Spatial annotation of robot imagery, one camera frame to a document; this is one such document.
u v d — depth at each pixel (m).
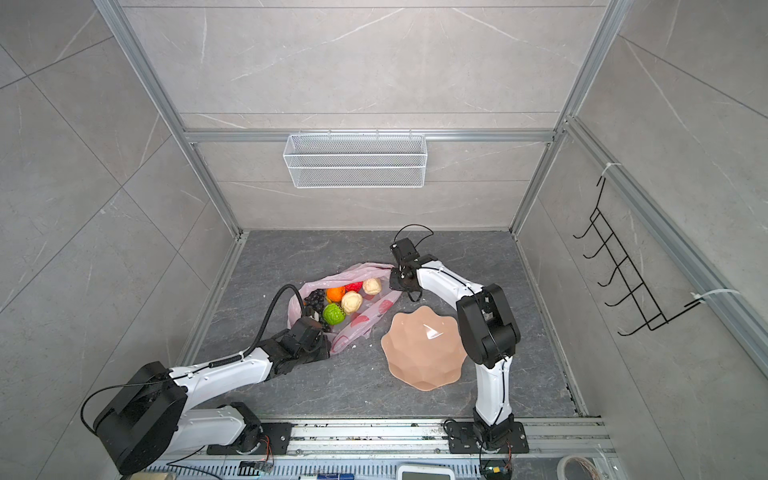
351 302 0.93
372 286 0.96
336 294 0.95
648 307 0.63
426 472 0.66
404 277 0.71
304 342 0.68
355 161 1.01
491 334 0.53
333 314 0.90
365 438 0.75
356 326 0.88
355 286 0.98
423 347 0.86
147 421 0.41
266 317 0.65
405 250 0.78
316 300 0.95
